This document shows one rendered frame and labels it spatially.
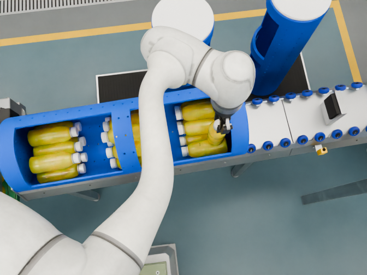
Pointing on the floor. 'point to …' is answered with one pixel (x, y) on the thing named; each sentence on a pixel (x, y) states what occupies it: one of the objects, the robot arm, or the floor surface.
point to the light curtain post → (336, 192)
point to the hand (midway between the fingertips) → (220, 122)
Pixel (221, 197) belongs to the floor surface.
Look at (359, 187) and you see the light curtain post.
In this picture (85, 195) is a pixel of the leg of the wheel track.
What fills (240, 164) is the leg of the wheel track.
